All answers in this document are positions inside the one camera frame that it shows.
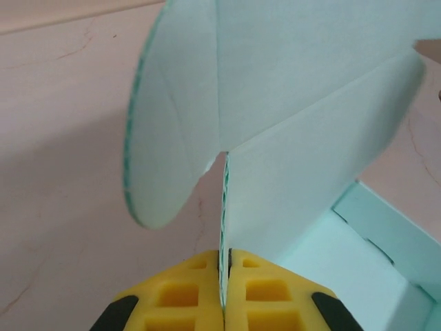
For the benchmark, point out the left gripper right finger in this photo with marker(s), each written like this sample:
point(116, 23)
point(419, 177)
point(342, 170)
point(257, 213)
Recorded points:
point(303, 310)

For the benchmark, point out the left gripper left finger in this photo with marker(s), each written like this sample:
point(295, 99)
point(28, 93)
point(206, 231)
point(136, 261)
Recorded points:
point(151, 310)

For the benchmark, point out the light blue paper box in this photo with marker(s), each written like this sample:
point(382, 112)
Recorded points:
point(275, 86)

